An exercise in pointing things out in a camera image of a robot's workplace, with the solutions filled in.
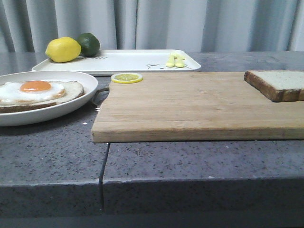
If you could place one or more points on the white round plate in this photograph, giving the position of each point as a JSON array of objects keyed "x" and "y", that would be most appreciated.
[{"x": 88, "y": 82}]

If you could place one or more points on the fried egg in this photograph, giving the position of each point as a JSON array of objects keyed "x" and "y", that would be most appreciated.
[{"x": 14, "y": 93}]

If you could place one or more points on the white bread slice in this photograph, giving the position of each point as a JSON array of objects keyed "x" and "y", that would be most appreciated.
[{"x": 277, "y": 85}]

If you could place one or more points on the white rectangular tray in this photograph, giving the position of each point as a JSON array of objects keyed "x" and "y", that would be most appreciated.
[{"x": 109, "y": 62}]

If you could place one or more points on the lemon slice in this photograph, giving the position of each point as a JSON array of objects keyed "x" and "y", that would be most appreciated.
[{"x": 126, "y": 78}]

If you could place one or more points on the yellow plastic knife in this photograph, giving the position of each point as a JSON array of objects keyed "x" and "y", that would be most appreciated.
[{"x": 179, "y": 61}]

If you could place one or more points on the wooden cutting board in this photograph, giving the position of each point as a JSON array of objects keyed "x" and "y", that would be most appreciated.
[{"x": 194, "y": 106}]

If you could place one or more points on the green lime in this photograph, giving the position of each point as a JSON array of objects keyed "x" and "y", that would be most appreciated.
[{"x": 90, "y": 45}]

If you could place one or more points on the yellow lemon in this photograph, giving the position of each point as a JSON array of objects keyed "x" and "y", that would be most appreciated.
[{"x": 63, "y": 49}]

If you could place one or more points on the grey curtain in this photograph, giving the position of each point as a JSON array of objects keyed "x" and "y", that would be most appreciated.
[{"x": 189, "y": 25}]

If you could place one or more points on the metal cutting board handle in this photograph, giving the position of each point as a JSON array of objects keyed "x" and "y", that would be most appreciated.
[{"x": 99, "y": 96}]

